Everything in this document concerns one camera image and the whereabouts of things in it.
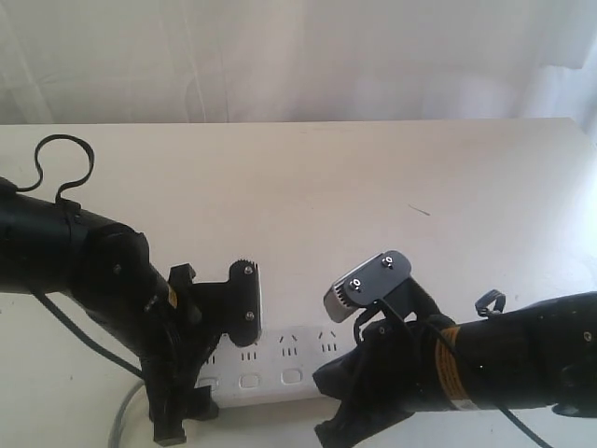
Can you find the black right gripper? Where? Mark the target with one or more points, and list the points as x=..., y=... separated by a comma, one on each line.
x=384, y=380

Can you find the white power strip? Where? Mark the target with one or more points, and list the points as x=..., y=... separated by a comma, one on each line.
x=276, y=368

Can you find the white curtain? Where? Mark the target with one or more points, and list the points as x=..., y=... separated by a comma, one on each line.
x=249, y=61

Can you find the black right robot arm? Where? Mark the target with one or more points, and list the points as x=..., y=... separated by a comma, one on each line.
x=539, y=356

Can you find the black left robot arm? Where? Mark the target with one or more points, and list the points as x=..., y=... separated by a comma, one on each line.
x=45, y=246

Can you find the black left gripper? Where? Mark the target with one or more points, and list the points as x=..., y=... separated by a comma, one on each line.
x=171, y=324

